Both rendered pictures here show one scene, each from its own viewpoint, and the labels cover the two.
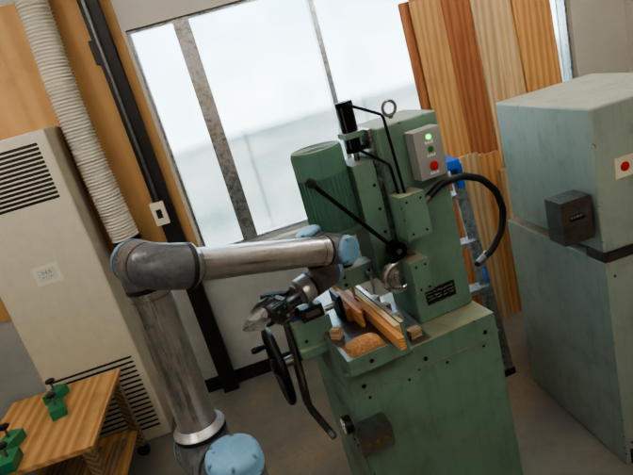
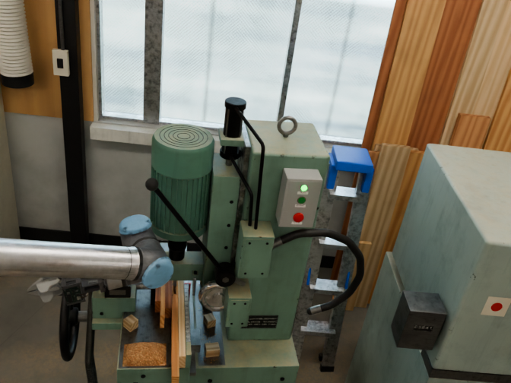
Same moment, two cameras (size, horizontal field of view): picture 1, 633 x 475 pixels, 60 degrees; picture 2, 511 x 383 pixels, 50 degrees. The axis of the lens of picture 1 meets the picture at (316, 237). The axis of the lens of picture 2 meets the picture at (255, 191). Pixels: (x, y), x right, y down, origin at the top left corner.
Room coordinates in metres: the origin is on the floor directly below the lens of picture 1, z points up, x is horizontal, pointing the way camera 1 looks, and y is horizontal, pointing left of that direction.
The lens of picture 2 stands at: (0.44, -0.34, 2.19)
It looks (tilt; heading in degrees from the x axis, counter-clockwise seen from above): 31 degrees down; 2
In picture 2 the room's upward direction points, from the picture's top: 8 degrees clockwise
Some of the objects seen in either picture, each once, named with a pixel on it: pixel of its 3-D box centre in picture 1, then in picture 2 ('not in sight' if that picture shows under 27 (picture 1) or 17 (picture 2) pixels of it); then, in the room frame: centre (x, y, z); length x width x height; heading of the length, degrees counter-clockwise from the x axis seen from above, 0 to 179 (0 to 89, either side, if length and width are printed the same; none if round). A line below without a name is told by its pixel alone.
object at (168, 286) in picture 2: (349, 303); (168, 289); (1.81, -0.05, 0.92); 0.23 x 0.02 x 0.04; 14
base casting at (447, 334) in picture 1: (396, 329); (207, 326); (1.83, -0.19, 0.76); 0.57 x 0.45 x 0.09; 104
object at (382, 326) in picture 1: (362, 308); (174, 303); (1.75, -0.09, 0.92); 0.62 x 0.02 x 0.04; 14
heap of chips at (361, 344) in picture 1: (362, 341); (144, 351); (1.54, -0.05, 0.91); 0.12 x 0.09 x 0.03; 104
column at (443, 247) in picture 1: (413, 215); (268, 235); (1.87, -0.36, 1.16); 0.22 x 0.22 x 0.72; 14
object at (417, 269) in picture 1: (416, 272); (236, 302); (1.69, -0.29, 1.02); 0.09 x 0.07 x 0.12; 14
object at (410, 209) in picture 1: (411, 213); (254, 249); (1.70, -0.32, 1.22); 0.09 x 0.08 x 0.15; 104
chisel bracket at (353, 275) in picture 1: (354, 275); (182, 267); (1.80, -0.09, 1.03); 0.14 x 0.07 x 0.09; 104
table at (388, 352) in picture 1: (333, 326); (141, 303); (1.77, 0.03, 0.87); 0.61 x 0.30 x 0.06; 14
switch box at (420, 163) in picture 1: (426, 152); (298, 198); (1.74, -0.42, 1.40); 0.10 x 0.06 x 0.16; 104
